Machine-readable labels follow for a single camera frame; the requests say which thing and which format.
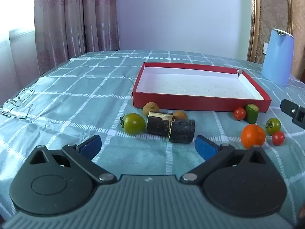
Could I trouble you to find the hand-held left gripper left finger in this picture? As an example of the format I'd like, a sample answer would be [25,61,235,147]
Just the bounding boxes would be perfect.
[29,135,118,185]

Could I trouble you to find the gold framed padded headboard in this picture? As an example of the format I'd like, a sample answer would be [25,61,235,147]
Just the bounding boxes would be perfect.
[246,0,305,81]

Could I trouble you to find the large green tomato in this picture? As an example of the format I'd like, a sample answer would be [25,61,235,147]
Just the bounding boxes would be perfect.
[120,113,146,135]

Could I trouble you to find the orange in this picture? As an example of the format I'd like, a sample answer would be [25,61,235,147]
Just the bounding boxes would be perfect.
[241,123,266,149]

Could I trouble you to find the small green tomato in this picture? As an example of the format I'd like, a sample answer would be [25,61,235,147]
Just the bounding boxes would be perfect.
[266,118,282,135]

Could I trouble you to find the brown longan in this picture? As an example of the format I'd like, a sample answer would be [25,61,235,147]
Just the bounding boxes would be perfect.
[172,111,189,120]
[142,102,160,117]

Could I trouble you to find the blue electric kettle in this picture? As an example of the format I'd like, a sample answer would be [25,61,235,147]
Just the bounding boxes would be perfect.
[261,28,295,87]

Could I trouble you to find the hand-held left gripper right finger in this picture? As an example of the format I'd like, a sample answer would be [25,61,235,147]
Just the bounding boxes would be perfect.
[180,135,273,185]

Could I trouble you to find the red cherry tomato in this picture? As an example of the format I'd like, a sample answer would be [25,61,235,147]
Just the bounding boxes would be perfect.
[233,107,246,121]
[272,131,285,146]

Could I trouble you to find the red cardboard box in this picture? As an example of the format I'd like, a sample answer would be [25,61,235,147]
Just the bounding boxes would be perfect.
[132,62,272,113]

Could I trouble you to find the clear eyeglasses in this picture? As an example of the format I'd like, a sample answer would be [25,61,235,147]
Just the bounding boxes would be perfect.
[2,88,35,119]

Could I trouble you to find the white sheer curtain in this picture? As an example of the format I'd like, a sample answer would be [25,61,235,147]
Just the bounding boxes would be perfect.
[0,29,40,108]

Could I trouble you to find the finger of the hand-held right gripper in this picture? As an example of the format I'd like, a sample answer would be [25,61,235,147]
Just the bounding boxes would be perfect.
[280,98,305,129]

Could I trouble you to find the green cucumber piece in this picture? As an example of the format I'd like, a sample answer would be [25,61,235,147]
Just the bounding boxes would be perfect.
[245,104,259,124]

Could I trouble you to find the pink patterned curtain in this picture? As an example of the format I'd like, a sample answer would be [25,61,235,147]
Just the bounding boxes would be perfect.
[34,0,120,75]

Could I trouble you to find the dark sugarcane piece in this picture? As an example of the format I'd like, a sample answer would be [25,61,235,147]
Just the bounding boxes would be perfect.
[147,111,174,137]
[168,119,196,144]

